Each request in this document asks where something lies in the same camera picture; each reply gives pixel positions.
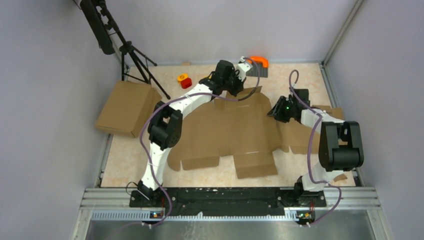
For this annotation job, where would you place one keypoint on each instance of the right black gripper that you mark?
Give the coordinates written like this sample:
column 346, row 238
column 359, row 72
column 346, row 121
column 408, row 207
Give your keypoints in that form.
column 276, row 111

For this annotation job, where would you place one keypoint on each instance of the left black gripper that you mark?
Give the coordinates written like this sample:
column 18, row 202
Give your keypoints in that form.
column 240, row 84

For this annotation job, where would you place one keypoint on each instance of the large cardboard box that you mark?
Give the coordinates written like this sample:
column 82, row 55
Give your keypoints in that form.
column 225, row 127

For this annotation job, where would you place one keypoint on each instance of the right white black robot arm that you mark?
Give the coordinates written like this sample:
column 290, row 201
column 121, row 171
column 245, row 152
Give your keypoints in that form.
column 331, row 144

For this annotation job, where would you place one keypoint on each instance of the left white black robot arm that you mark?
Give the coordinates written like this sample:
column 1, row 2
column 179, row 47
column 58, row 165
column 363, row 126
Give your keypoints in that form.
column 164, row 126

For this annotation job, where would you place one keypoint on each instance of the folded cardboard box left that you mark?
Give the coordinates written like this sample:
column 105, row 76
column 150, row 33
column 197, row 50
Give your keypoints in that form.
column 127, row 109

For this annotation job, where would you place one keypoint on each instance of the flat cardboard sheet right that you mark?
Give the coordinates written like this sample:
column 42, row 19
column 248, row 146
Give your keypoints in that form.
column 295, row 138

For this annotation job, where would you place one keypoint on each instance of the red yellow toy block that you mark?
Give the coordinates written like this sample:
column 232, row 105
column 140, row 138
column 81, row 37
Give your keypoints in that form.
column 184, row 81

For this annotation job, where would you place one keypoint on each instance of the grey plate with orange arch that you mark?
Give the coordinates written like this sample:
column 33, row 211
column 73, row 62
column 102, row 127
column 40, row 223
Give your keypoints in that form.
column 263, row 67

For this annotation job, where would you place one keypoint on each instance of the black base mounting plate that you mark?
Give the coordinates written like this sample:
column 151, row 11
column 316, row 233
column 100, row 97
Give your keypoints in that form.
column 229, row 201

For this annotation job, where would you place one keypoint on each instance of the black tripod stand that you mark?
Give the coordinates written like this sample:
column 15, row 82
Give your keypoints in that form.
column 112, row 42

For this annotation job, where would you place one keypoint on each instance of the aluminium frame rail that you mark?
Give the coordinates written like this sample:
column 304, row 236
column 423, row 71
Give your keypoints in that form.
column 351, row 213

